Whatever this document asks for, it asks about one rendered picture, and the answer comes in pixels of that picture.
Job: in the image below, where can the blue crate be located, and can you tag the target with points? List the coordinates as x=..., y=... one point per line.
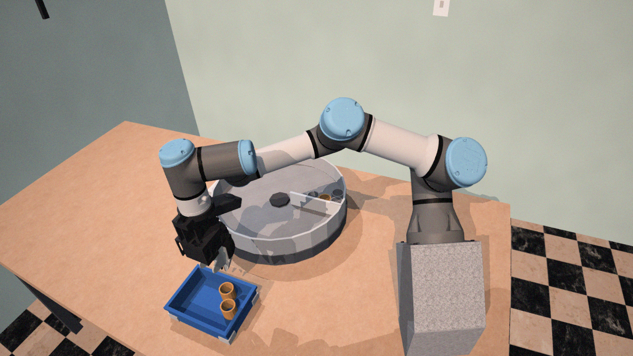
x=197, y=303

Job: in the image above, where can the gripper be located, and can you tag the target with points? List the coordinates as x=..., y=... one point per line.
x=204, y=240

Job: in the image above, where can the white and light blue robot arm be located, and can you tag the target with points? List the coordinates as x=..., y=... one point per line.
x=437, y=165

